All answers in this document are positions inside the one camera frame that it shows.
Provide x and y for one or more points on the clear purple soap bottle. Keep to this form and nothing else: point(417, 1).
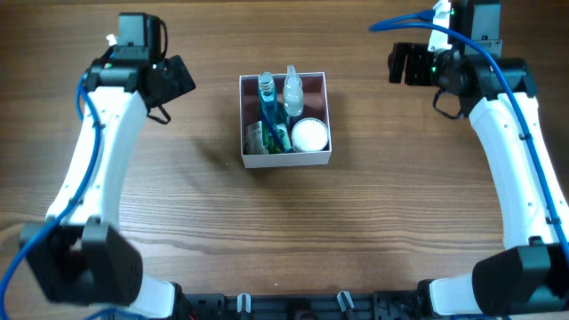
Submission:
point(293, 95)

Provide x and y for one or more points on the cotton buds round container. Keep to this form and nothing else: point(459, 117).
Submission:
point(309, 135)

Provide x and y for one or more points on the blue disposable razor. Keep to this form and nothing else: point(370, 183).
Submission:
point(275, 135)

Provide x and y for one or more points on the black mounting rail base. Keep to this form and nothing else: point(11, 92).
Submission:
point(344, 305)

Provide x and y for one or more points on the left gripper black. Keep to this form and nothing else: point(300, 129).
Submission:
point(176, 78)

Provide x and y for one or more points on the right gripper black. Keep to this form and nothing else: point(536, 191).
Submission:
point(404, 63)

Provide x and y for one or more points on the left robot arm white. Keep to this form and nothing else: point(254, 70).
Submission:
point(78, 255)

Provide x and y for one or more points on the green white small carton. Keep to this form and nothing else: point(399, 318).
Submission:
point(284, 138)

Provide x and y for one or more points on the teal liquid bottle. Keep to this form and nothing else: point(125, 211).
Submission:
point(268, 99)

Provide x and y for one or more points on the white cardboard box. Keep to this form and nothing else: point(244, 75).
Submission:
point(316, 105)

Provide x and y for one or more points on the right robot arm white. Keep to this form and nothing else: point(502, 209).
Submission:
point(498, 97)

